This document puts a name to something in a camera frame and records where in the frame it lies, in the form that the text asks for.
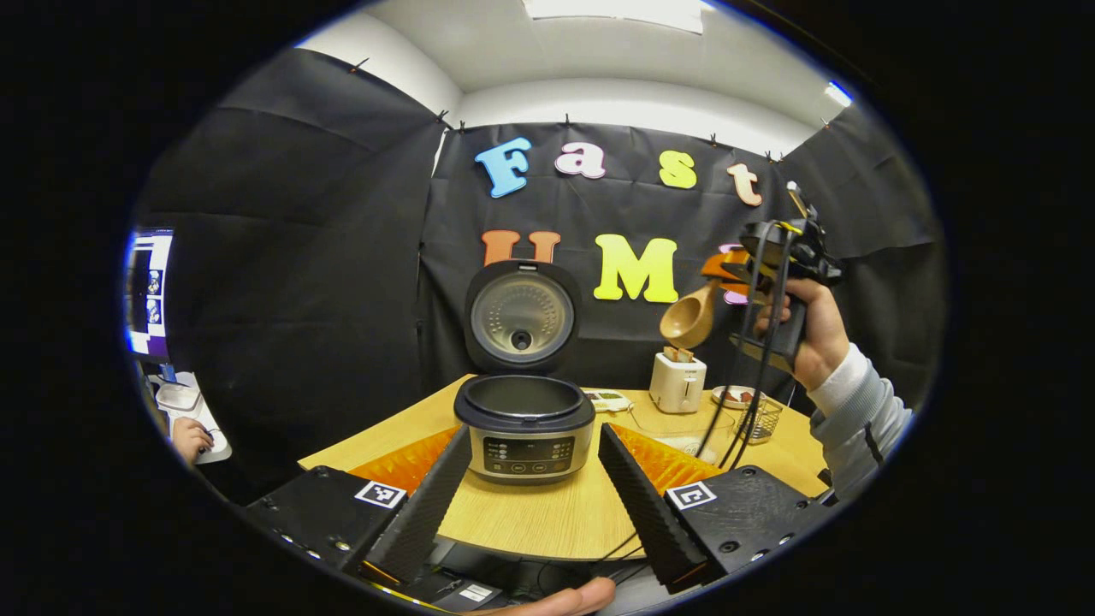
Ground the white toaster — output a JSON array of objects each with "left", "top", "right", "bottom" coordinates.
[{"left": 648, "top": 351, "right": 708, "bottom": 415}]

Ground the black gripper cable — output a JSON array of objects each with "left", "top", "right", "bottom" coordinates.
[{"left": 695, "top": 221, "right": 796, "bottom": 471}]

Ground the black device white label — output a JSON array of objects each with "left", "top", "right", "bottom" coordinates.
[{"left": 409, "top": 565, "right": 506, "bottom": 613}]

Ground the metal wire chopstick holder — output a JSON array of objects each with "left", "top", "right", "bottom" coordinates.
[{"left": 734, "top": 398, "right": 783, "bottom": 445}]

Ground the white desk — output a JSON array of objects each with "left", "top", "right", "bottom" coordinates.
[{"left": 150, "top": 370, "right": 234, "bottom": 465}]

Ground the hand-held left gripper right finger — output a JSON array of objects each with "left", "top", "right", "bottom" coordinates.
[{"left": 597, "top": 422, "right": 835, "bottom": 595}]

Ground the clear rice container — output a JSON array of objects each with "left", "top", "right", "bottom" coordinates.
[{"left": 629, "top": 402, "right": 737, "bottom": 463}]

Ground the wooden spoon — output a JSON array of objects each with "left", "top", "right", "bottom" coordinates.
[{"left": 659, "top": 279, "right": 721, "bottom": 350}]

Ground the black silver rice cooker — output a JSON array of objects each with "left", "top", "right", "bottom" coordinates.
[{"left": 453, "top": 260, "right": 597, "bottom": 486}]

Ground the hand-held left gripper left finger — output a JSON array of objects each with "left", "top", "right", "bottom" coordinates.
[{"left": 244, "top": 423, "right": 474, "bottom": 587}]

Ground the computer monitor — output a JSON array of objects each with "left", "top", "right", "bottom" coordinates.
[{"left": 126, "top": 228, "right": 175, "bottom": 364}]

